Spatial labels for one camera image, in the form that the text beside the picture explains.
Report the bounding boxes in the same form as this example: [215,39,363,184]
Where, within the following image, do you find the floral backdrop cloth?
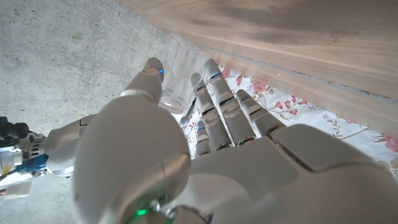
[182,63,398,181]

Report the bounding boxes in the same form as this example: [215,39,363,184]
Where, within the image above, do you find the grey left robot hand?
[72,57,398,224]

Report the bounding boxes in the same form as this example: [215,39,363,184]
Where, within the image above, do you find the clear plastic medicine bottle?
[157,33,213,115]

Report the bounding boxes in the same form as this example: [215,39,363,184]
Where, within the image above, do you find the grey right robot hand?
[42,113,191,178]

